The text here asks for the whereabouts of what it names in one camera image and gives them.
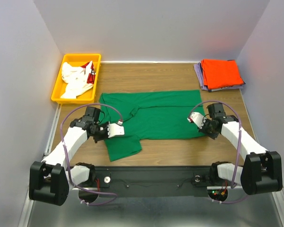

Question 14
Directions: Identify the folded orange t shirt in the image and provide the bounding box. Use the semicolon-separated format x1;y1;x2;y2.
201;59;245;90

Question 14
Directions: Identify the yellow plastic bin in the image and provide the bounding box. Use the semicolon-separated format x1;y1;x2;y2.
51;53;101;104

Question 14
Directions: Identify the green t shirt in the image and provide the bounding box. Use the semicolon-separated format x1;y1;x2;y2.
99;90;204;162

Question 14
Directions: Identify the folded purple t shirt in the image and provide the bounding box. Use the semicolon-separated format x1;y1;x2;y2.
193;61;246;92

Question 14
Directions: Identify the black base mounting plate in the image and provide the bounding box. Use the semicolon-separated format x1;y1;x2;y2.
36;166;268;198

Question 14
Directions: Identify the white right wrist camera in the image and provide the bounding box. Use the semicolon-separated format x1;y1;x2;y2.
187;112;207;129

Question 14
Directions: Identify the aluminium frame rail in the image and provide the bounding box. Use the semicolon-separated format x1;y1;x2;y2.
28;168;284;190

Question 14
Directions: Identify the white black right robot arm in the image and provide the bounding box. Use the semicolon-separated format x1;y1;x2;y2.
190;103;283;195

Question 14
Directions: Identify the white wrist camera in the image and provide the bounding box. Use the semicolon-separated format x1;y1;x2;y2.
107;121;125;138
187;112;207;129

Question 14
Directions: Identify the white t shirt red print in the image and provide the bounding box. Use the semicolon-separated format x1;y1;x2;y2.
61;61;96;99

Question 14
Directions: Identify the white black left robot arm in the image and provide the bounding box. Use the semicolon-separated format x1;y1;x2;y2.
28;106;111;206

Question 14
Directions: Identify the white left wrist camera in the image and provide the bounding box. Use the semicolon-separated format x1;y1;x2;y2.
107;121;125;138

